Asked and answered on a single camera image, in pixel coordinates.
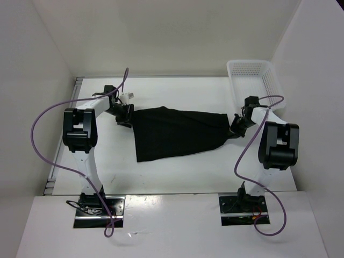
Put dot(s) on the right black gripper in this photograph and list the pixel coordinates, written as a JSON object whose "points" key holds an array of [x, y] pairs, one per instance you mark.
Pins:
{"points": [[233, 128]]}

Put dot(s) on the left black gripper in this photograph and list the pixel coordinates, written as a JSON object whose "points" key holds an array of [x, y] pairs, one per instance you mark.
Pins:
{"points": [[126, 120]]}

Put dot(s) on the black shorts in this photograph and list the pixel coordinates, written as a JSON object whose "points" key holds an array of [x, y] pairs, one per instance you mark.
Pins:
{"points": [[162, 132]]}

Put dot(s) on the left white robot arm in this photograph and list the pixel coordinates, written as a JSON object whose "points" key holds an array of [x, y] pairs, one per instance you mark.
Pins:
{"points": [[80, 135]]}

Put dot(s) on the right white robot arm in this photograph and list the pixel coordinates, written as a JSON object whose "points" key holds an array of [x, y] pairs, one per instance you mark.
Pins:
{"points": [[278, 148]]}

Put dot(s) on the white plastic basket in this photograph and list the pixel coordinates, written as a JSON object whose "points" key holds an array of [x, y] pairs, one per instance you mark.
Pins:
{"points": [[254, 78]]}

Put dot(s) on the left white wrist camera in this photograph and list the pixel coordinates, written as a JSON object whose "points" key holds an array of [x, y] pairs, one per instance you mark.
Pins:
{"points": [[126, 97]]}

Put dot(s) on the aluminium table edge rail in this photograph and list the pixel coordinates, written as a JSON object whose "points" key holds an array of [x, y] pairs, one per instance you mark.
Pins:
{"points": [[57, 163]]}

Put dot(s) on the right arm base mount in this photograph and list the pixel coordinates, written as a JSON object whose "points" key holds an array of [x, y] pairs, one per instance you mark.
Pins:
{"points": [[233, 212]]}

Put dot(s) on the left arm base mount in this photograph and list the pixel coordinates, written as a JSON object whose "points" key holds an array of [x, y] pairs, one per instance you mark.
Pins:
{"points": [[91, 217]]}

